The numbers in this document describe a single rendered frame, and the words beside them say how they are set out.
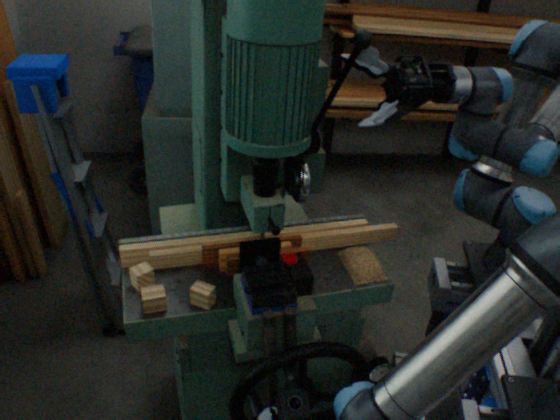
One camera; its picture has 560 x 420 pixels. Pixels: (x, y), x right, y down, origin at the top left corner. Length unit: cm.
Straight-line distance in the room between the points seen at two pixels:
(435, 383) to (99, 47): 309
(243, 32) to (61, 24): 266
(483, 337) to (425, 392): 10
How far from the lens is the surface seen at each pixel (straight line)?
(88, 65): 348
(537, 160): 101
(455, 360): 64
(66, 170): 178
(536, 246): 61
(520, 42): 135
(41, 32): 350
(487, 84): 102
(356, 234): 120
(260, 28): 84
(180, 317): 101
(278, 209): 103
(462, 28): 320
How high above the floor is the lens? 162
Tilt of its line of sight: 33 degrees down
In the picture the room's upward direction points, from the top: 5 degrees clockwise
